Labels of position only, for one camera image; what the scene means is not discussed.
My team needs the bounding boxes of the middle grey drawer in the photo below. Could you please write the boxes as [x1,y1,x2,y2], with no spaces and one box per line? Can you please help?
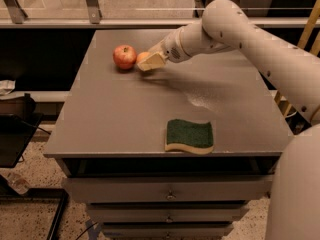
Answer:
[86,203,248,223]

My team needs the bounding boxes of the black floor frame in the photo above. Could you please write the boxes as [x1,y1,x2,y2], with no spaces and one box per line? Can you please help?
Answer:
[0,177,69,240]

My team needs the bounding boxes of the grey drawer cabinet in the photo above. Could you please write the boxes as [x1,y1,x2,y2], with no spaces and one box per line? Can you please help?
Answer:
[43,28,294,240]

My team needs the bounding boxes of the metal railing with glass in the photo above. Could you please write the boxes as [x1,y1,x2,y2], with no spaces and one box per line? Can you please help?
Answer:
[0,0,316,28]

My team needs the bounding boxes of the red apple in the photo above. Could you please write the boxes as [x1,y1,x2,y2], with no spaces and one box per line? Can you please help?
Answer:
[113,45,137,70]

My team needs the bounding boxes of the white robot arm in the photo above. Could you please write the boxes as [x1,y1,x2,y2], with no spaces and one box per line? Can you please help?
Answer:
[138,0,320,240]

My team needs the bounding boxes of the green and yellow sponge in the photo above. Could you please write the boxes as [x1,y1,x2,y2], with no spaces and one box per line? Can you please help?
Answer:
[165,119,214,155]

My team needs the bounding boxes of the orange fruit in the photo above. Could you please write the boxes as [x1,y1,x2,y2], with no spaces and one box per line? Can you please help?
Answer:
[136,52,150,63]

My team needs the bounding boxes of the black chair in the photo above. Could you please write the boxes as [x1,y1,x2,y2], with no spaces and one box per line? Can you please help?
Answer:
[0,93,43,168]

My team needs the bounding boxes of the top grey drawer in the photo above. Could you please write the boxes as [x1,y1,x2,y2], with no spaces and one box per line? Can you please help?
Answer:
[62,175,272,203]

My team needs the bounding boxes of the grey drawer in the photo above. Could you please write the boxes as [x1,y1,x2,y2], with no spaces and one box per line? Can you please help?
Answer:
[101,222,233,239]
[62,175,272,203]
[86,203,248,223]

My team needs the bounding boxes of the bottom grey drawer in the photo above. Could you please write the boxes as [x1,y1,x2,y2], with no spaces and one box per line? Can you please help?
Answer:
[101,222,233,239]

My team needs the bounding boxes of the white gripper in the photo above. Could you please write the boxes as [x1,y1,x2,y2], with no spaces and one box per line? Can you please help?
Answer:
[136,28,190,71]

